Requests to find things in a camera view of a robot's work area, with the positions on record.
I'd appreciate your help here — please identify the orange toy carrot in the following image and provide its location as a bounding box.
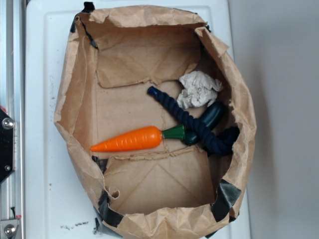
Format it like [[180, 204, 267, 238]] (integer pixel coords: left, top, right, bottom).
[[90, 124, 185, 152]]

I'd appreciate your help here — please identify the crumpled white paper ball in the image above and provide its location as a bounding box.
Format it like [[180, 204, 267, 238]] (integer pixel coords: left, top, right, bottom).
[[176, 71, 223, 109]]

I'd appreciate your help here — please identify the dark green toy cucumber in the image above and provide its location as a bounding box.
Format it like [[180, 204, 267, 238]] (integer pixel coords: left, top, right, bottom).
[[183, 102, 226, 146]]

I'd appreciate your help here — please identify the brown paper bag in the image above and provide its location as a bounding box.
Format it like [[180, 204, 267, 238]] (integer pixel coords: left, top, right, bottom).
[[54, 4, 257, 239]]

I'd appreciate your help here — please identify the navy blue rope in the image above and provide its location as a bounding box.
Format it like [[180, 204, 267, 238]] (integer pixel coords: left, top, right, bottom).
[[147, 86, 240, 155]]

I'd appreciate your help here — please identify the black metal bracket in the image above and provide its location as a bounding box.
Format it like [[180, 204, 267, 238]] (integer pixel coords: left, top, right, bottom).
[[0, 106, 15, 183]]

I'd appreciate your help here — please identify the aluminium frame rail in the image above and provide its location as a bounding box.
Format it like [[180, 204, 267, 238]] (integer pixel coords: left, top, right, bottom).
[[0, 0, 26, 239]]

